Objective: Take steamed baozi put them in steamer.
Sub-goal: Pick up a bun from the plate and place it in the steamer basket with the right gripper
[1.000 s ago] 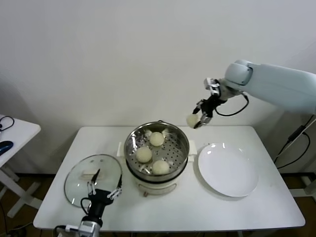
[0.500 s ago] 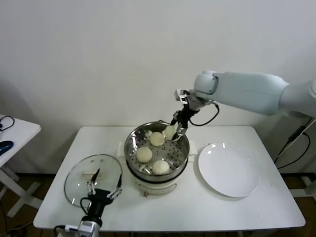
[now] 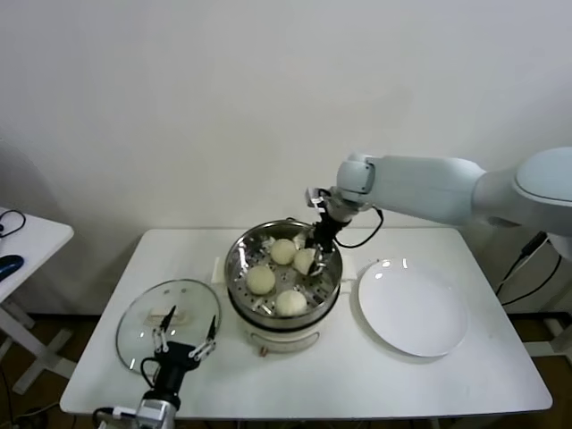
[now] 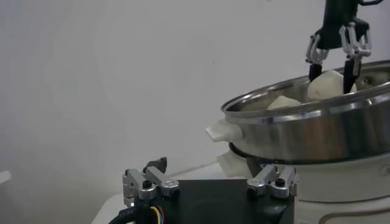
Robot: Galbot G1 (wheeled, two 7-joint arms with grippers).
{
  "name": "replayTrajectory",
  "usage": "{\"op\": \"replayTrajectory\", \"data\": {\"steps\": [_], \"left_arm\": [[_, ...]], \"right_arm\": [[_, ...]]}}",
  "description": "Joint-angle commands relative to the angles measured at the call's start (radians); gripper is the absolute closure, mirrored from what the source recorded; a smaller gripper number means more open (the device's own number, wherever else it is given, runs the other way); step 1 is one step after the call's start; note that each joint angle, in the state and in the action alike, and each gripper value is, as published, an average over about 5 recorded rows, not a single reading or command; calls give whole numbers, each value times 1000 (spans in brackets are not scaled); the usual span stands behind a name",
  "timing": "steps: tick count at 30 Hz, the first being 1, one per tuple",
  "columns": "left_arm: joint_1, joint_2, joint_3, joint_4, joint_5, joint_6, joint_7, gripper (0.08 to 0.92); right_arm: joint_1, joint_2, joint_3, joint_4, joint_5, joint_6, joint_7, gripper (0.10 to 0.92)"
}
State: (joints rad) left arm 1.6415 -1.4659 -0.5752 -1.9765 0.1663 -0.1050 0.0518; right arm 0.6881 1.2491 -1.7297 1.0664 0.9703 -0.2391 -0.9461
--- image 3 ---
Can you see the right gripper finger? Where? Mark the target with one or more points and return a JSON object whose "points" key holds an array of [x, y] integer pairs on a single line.
{"points": [[310, 240], [321, 263]]}

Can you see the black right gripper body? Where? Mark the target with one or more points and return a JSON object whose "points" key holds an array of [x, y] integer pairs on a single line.
{"points": [[326, 234]]}

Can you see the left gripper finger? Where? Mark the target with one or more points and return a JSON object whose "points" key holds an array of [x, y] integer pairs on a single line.
{"points": [[212, 333], [167, 318]]}

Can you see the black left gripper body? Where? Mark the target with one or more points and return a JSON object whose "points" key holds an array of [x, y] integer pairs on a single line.
{"points": [[175, 359]]}

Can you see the white steamed baozi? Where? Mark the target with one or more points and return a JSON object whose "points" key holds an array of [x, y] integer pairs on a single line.
{"points": [[261, 280], [304, 260], [290, 304], [283, 251]]}

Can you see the round glass pot lid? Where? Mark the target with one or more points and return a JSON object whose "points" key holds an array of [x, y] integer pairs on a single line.
{"points": [[187, 304]]}

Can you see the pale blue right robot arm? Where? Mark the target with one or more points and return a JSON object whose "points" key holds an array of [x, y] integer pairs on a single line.
{"points": [[424, 187]]}

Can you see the stainless steel steamer basket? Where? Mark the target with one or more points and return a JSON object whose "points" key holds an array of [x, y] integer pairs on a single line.
{"points": [[241, 268]]}

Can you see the white electric cooker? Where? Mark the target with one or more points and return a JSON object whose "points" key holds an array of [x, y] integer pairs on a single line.
{"points": [[286, 342]]}

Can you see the white round plate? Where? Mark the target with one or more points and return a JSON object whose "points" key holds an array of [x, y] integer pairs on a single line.
{"points": [[411, 308]]}

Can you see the white side table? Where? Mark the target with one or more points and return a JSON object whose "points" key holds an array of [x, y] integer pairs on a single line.
{"points": [[40, 241]]}

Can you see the blue computer mouse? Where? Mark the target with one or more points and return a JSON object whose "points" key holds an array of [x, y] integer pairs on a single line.
{"points": [[10, 264]]}

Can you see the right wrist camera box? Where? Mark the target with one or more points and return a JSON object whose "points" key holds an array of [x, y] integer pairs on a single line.
{"points": [[316, 199]]}

